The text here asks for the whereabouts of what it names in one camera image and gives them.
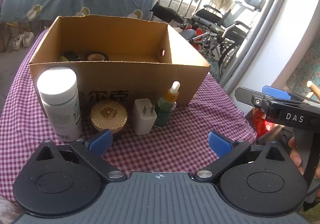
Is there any black wheelchair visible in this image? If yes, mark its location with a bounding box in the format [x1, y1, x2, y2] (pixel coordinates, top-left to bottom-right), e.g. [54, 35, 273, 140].
[150, 0, 266, 74]

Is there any white shoe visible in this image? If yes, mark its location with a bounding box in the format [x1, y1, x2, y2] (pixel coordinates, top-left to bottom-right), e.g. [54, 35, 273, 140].
[12, 34, 24, 51]
[23, 32, 34, 48]

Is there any white charger plug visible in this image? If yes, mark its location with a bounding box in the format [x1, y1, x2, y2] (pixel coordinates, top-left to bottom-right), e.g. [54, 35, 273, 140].
[132, 98, 157, 136]

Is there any brown cardboard box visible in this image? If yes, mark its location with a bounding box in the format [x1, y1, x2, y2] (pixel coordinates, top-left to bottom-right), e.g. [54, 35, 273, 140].
[29, 15, 210, 112]

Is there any green dropper bottle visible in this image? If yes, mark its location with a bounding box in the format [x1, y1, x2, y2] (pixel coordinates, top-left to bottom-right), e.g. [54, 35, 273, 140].
[154, 81, 180, 127]

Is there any white supplement bottle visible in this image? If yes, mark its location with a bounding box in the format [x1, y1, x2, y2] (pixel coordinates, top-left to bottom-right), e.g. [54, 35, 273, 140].
[36, 67, 82, 142]

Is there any person's right hand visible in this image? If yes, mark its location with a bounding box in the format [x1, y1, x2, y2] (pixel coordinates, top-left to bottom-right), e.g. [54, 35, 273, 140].
[288, 137, 304, 175]

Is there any purple checkered tablecloth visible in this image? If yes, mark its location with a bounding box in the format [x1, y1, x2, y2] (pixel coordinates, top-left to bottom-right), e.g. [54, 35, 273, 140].
[1, 38, 257, 202]

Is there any gold round tin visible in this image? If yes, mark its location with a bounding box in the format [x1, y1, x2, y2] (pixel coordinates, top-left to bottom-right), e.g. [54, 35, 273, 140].
[90, 99, 128, 134]

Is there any black tape roll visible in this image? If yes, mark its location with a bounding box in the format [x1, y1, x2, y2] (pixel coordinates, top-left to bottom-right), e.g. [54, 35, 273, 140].
[84, 52, 109, 61]

